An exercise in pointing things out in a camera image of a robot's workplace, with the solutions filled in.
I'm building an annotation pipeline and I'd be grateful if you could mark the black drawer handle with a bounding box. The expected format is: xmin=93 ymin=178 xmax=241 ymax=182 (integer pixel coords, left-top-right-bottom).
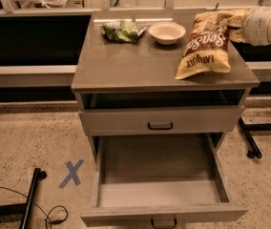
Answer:
xmin=151 ymin=219 xmax=177 ymax=229
xmin=147 ymin=122 xmax=174 ymax=131

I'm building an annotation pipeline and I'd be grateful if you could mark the open grey middle drawer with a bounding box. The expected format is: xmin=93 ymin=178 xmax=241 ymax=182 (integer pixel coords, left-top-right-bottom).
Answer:
xmin=82 ymin=134 xmax=247 ymax=227

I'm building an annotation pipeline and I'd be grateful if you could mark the black wheeled stand base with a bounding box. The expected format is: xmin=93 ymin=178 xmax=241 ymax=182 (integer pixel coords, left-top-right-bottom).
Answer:
xmin=239 ymin=118 xmax=271 ymax=159

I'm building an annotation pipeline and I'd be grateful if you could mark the black drawer handle lower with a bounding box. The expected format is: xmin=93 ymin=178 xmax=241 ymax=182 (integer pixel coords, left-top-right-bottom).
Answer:
xmin=151 ymin=219 xmax=177 ymax=229

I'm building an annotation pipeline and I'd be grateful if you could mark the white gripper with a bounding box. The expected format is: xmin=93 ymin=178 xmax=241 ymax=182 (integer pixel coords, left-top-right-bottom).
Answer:
xmin=243 ymin=7 xmax=271 ymax=46

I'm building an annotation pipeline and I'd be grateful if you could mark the grey cabinet with counter top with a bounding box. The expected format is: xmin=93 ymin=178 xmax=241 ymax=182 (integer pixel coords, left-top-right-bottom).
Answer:
xmin=72 ymin=10 xmax=259 ymax=153

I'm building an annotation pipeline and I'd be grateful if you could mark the black cable on floor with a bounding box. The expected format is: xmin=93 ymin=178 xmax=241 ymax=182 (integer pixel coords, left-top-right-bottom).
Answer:
xmin=0 ymin=171 xmax=69 ymax=226

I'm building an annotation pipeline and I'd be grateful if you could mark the white paper bowl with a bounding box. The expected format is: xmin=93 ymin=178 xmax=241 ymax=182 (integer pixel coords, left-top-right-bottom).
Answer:
xmin=148 ymin=22 xmax=186 ymax=45

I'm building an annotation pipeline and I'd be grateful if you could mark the black drawer handle upper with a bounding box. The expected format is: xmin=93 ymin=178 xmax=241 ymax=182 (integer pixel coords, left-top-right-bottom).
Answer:
xmin=147 ymin=122 xmax=174 ymax=131

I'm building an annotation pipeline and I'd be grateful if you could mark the blue tape X mark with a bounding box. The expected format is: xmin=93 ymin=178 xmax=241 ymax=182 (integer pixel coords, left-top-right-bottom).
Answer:
xmin=59 ymin=159 xmax=84 ymax=189

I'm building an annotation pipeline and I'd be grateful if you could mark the closed grey upper drawer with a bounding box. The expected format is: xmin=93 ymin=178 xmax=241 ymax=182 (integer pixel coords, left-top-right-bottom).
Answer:
xmin=79 ymin=106 xmax=244 ymax=136

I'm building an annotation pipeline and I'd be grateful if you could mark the brown sea salt chip bag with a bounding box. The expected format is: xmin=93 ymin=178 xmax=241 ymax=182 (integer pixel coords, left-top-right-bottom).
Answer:
xmin=176 ymin=9 xmax=249 ymax=79

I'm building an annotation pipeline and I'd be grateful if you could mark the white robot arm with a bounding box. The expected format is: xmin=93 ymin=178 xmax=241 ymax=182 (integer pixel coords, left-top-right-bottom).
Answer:
xmin=243 ymin=7 xmax=271 ymax=46

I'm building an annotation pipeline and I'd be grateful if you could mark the green chip bag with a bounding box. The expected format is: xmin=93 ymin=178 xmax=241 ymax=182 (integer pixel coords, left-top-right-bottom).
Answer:
xmin=100 ymin=20 xmax=146 ymax=43

